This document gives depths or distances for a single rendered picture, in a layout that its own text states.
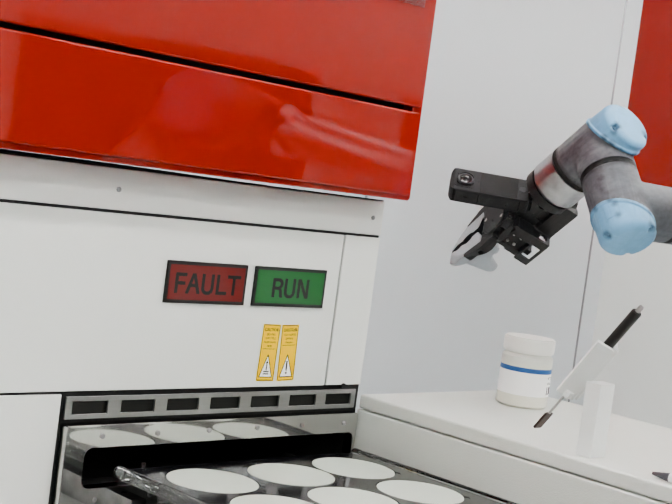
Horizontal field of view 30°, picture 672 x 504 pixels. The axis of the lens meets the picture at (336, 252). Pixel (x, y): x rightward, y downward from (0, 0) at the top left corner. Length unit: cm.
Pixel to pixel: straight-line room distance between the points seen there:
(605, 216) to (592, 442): 32
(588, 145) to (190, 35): 59
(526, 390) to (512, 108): 257
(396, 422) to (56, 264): 51
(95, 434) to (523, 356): 62
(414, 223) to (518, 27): 78
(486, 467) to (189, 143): 52
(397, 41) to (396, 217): 230
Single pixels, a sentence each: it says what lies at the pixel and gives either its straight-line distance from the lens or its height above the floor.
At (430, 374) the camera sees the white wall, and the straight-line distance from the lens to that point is 407.
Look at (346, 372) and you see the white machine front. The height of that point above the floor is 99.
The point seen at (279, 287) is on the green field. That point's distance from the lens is 152.
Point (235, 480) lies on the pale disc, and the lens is 139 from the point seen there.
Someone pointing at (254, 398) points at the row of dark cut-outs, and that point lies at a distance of 153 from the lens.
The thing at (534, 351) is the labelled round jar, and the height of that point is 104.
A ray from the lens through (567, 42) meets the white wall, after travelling 445.
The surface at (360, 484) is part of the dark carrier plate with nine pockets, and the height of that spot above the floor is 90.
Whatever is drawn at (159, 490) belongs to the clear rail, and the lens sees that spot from 132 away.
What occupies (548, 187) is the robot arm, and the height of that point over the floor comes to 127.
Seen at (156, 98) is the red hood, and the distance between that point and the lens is 132.
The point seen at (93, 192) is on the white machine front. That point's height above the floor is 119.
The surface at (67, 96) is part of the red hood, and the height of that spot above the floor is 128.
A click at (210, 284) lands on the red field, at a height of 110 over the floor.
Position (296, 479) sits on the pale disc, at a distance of 142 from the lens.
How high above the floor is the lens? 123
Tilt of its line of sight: 3 degrees down
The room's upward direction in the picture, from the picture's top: 8 degrees clockwise
